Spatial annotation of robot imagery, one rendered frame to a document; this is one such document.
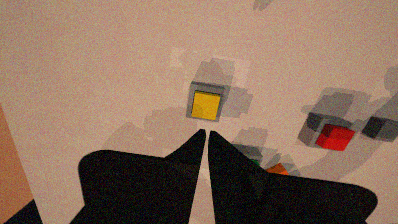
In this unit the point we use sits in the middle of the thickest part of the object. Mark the yellow button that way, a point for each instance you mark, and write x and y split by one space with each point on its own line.
205 101

